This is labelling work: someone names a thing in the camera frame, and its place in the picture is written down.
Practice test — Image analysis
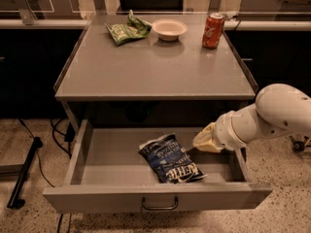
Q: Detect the blue chip bag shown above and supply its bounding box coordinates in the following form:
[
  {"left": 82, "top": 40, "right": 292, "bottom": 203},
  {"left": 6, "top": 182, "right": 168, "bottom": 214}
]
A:
[{"left": 139, "top": 133, "right": 206, "bottom": 183}]

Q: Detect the red soda can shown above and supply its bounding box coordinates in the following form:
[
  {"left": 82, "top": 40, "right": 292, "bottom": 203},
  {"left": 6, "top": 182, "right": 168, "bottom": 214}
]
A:
[{"left": 202, "top": 13, "right": 225, "bottom": 50}]

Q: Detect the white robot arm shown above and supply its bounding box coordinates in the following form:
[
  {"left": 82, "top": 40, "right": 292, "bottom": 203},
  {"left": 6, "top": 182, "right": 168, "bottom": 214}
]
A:
[{"left": 192, "top": 83, "right": 311, "bottom": 152}]

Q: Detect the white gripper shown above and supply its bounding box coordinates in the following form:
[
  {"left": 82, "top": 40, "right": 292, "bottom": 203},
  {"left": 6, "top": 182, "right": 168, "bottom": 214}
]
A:
[{"left": 193, "top": 111, "right": 249, "bottom": 152}]

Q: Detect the white bowl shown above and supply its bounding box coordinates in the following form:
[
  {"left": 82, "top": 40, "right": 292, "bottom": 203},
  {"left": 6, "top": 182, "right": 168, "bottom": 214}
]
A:
[{"left": 152, "top": 19, "right": 188, "bottom": 42}]

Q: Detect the black drawer handle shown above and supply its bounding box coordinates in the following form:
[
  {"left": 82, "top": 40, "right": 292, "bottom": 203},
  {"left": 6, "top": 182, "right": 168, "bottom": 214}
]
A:
[{"left": 141, "top": 197, "right": 179, "bottom": 212}]

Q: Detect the open grey drawer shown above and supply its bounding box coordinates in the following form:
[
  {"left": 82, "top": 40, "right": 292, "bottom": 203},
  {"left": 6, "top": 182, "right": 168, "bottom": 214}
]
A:
[{"left": 43, "top": 119, "right": 272, "bottom": 214}]

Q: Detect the black floor stand bar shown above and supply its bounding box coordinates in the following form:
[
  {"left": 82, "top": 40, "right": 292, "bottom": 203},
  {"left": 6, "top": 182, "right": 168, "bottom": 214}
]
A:
[{"left": 7, "top": 137, "right": 43, "bottom": 209}]

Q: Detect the black caster wheel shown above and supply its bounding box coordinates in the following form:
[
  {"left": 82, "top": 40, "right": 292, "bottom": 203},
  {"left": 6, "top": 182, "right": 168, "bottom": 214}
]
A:
[{"left": 290, "top": 136, "right": 311, "bottom": 152}]

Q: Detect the green chip bag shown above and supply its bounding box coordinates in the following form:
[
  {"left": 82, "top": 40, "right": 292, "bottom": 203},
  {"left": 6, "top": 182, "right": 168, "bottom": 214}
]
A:
[{"left": 105, "top": 10, "right": 152, "bottom": 46}]

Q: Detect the grey counter cabinet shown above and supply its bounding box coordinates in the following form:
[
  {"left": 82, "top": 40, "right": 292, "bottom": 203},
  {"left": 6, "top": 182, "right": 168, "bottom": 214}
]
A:
[{"left": 52, "top": 14, "right": 259, "bottom": 138}]

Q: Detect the black floor cable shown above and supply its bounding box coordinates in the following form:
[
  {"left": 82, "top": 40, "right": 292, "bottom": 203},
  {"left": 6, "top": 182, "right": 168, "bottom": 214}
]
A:
[{"left": 17, "top": 117, "right": 56, "bottom": 188}]

